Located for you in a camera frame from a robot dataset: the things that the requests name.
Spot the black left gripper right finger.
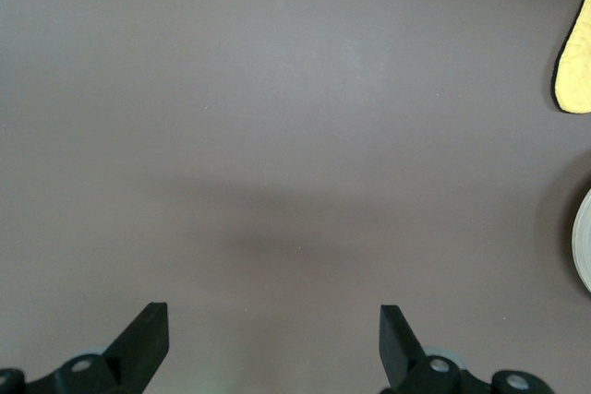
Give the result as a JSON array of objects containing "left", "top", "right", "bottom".
[{"left": 379, "top": 304, "right": 554, "bottom": 394}]

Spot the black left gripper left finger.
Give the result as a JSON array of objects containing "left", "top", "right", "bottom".
[{"left": 0, "top": 301, "right": 171, "bottom": 394}]

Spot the round pale wooden plate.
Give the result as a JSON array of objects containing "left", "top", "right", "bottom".
[{"left": 571, "top": 188, "right": 591, "bottom": 293}]

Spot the yellow quilted oven mitt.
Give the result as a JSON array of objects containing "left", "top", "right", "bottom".
[{"left": 552, "top": 0, "right": 591, "bottom": 114}]

